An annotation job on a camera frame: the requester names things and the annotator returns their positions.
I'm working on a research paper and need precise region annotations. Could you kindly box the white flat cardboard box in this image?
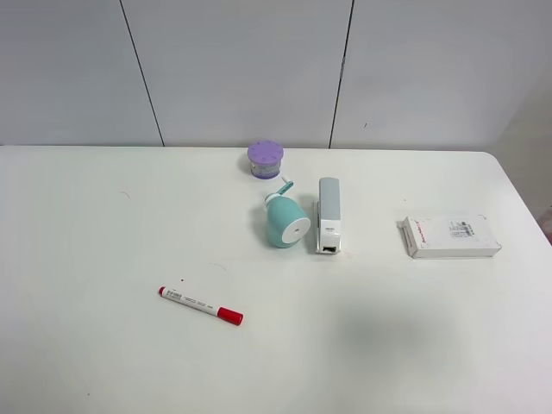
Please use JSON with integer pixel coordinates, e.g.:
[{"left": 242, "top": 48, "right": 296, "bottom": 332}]
[{"left": 398, "top": 215, "right": 502, "bottom": 259}]

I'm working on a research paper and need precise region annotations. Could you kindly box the white and grey stapler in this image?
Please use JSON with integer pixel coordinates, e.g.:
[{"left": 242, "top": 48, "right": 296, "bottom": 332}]
[{"left": 314, "top": 177, "right": 342, "bottom": 254}]

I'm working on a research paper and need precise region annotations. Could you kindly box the red and white marker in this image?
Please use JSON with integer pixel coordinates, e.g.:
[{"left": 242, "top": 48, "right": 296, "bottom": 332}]
[{"left": 159, "top": 285, "right": 243, "bottom": 326}]

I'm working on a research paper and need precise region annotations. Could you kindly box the teal pencil sharpener with crank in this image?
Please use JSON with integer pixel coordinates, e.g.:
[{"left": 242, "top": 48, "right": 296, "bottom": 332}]
[{"left": 264, "top": 178, "right": 311, "bottom": 248}]

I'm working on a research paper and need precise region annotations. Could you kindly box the purple lidded round container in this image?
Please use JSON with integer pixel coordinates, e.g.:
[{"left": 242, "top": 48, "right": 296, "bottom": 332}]
[{"left": 248, "top": 140, "right": 284, "bottom": 179}]

